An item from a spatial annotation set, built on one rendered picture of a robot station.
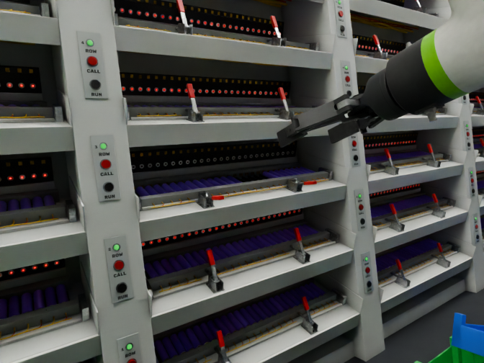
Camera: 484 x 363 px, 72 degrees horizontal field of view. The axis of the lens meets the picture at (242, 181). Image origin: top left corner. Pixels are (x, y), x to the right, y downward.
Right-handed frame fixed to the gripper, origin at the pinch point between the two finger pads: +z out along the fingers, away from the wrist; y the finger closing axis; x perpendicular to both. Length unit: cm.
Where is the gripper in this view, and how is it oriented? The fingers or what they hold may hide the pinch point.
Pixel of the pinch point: (310, 136)
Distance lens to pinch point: 67.6
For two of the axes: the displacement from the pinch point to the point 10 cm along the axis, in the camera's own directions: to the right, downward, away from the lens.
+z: -5.0, 2.4, 8.3
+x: -2.2, -9.6, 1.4
